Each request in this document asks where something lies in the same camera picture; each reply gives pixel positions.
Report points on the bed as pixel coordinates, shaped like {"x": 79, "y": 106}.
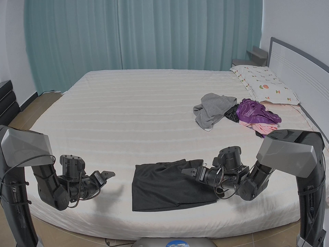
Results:
{"x": 128, "y": 117}

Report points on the small dark garment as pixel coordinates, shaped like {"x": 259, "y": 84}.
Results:
{"x": 259, "y": 134}

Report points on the grey bedside table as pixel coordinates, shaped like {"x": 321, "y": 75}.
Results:
{"x": 254, "y": 54}

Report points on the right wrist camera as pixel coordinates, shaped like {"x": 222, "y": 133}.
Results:
{"x": 216, "y": 161}

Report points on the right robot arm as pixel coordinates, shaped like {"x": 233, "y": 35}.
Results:
{"x": 308, "y": 163}

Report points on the grey garment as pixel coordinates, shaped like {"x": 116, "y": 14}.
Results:
{"x": 213, "y": 107}

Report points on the black T-shirt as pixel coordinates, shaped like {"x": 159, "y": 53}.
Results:
{"x": 164, "y": 186}

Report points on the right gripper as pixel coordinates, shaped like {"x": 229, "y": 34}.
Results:
{"x": 207, "y": 177}

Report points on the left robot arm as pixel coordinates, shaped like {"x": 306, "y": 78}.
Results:
{"x": 23, "y": 148}

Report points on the white printed pillow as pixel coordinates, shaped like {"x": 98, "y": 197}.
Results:
{"x": 264, "y": 82}

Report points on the purple satin garment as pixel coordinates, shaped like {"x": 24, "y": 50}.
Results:
{"x": 253, "y": 112}

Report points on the pink garment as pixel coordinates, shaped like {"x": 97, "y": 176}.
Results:
{"x": 264, "y": 129}

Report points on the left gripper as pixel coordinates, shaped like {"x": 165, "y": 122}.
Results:
{"x": 95, "y": 183}

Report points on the black chest of drawers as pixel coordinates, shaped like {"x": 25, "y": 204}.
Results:
{"x": 9, "y": 102}

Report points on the black shiny garment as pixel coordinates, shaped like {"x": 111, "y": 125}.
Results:
{"x": 231, "y": 115}

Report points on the blue-green curtain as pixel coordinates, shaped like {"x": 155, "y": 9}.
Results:
{"x": 190, "y": 24}
{"x": 74, "y": 35}

